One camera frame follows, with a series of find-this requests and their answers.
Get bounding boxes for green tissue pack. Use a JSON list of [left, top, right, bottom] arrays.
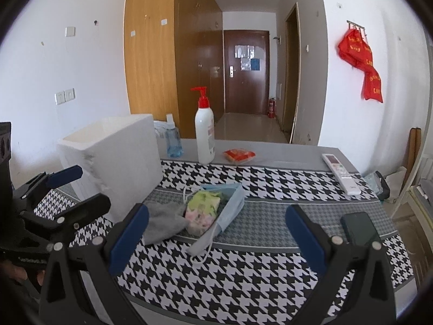
[[185, 190, 222, 237]]

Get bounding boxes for white red pump bottle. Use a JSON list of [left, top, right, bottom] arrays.
[[191, 87, 215, 165]]

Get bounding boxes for white styrofoam box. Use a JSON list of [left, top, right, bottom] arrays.
[[57, 114, 163, 223]]

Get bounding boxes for white remote control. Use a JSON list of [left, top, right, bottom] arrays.
[[322, 153, 361, 196]]

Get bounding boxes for white wall switch pair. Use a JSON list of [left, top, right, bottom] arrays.
[[54, 88, 76, 105]]

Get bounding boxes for bag on floor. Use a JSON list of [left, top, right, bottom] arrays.
[[363, 171, 391, 202]]

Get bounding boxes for red snack packet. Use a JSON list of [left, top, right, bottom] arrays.
[[223, 149, 256, 164]]

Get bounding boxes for blue spray bottle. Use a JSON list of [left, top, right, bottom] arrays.
[[165, 114, 183, 158]]

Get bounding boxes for wooden boards against wall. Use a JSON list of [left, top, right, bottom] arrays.
[[405, 128, 422, 180]]

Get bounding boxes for black smartphone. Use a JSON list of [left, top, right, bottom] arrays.
[[340, 212, 381, 246]]

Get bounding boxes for red hanging bags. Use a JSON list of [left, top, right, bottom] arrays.
[[337, 28, 383, 103]]

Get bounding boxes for wall hook rail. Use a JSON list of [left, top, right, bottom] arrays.
[[346, 20, 367, 40]]

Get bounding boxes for grey cloth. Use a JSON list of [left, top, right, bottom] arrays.
[[142, 202, 189, 246]]

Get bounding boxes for red fire extinguisher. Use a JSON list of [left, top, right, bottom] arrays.
[[267, 97, 276, 119]]

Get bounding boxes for houndstooth table cloth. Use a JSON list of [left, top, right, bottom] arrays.
[[33, 138, 417, 325]]

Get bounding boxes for person's left hand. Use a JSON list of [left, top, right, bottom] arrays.
[[0, 261, 45, 286]]

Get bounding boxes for wooden wardrobe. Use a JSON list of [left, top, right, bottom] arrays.
[[124, 0, 224, 139]]

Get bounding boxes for brown entrance door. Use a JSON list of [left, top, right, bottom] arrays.
[[223, 30, 270, 115]]

